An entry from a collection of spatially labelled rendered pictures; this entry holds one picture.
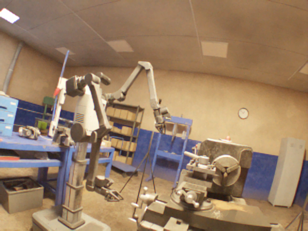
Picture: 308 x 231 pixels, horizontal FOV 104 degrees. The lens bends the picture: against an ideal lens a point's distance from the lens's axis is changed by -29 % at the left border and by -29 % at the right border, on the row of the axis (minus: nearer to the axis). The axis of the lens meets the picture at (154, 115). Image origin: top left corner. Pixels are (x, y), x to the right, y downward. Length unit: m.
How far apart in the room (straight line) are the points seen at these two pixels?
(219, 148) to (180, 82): 3.96
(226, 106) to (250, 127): 0.93
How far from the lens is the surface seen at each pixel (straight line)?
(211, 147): 1.60
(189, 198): 0.80
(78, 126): 1.37
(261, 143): 5.11
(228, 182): 1.43
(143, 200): 1.06
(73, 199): 1.55
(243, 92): 5.23
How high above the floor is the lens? 1.26
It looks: 6 degrees up
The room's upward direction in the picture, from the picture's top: 13 degrees clockwise
